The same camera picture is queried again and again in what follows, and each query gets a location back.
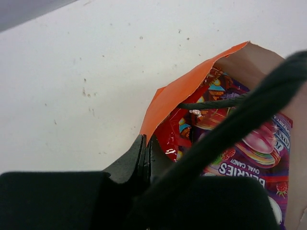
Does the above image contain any orange paper bag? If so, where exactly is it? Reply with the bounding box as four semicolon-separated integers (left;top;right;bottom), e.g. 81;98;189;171
141;41;307;229

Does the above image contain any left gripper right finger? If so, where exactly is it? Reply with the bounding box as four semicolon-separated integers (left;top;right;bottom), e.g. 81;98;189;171
124;136;279;230

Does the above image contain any purple Fox's candy bag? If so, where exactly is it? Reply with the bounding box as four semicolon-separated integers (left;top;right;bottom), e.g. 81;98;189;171
189;74;295;230

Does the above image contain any red snack packet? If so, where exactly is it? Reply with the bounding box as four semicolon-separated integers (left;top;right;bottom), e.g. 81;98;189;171
154;67;233;162

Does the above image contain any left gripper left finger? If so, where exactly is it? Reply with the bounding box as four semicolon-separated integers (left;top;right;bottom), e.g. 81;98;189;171
0;135;146;230

